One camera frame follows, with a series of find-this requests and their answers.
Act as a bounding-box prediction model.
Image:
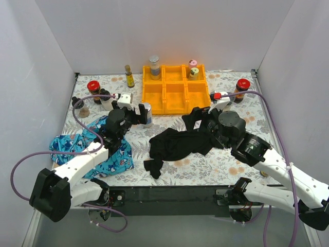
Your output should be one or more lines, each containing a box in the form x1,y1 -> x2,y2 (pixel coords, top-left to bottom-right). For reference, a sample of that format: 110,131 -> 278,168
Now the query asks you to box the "blue-label spice jar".
143,102 -> 153,128
149,55 -> 160,80

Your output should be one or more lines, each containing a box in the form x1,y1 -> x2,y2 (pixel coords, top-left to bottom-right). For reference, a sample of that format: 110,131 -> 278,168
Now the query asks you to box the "small yellow-label sauce bottle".
124,65 -> 135,88

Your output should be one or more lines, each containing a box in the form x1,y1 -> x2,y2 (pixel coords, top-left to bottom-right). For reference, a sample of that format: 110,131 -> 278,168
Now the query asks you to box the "red-lid sauce jar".
234,78 -> 251,103
87,80 -> 101,104

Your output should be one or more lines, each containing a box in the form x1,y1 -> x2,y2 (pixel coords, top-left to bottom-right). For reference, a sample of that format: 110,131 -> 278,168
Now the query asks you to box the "yellow-lid spice shaker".
188,67 -> 199,80

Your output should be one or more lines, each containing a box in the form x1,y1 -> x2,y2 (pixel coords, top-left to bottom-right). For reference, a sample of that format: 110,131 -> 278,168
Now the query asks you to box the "pink-lid spice shaker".
188,60 -> 197,69

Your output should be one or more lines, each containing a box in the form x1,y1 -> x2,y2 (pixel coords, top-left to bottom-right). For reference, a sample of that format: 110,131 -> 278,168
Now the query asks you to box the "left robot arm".
29,103 -> 148,222

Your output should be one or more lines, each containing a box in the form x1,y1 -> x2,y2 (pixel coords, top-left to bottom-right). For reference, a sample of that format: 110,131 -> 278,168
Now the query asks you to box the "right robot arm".
182,107 -> 328,231

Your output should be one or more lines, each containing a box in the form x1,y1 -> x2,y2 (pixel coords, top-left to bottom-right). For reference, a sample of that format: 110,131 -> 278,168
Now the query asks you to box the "black-cap white bottle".
100,89 -> 113,111

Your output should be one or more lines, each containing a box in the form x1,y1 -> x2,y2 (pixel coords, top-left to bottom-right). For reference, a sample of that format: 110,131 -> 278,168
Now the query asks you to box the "black cloth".
143,128 -> 224,179

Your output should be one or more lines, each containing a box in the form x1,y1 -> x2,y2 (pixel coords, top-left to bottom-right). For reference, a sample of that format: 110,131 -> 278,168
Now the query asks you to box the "orange six-compartment bin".
142,64 -> 211,115

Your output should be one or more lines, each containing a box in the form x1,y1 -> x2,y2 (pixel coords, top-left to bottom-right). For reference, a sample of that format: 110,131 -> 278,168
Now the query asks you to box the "blue shark-print cloth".
49,129 -> 134,179

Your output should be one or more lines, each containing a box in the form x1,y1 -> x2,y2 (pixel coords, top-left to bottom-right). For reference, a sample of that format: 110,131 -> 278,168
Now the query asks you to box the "small black-cap bottle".
71,96 -> 90,118

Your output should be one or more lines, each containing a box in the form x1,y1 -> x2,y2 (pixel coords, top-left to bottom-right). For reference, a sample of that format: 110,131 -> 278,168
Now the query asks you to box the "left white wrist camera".
116,93 -> 134,110

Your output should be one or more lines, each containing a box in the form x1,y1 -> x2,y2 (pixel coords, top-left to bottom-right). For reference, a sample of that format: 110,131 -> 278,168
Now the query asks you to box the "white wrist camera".
208,91 -> 230,114
116,93 -> 134,110

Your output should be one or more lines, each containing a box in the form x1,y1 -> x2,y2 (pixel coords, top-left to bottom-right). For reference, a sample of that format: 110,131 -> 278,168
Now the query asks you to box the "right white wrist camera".
208,91 -> 230,114

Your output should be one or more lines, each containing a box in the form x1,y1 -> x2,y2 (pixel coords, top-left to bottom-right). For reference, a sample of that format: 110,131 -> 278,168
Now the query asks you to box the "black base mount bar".
108,185 -> 230,217

